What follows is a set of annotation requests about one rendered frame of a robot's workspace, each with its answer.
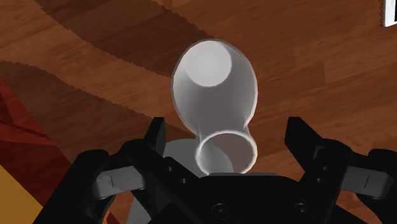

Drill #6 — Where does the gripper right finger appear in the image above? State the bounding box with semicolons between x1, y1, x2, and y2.
284;116;397;224

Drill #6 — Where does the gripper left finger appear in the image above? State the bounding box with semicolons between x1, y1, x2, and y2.
32;116;204;224

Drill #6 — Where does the white vase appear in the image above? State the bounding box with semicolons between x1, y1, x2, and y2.
171;38;259;176

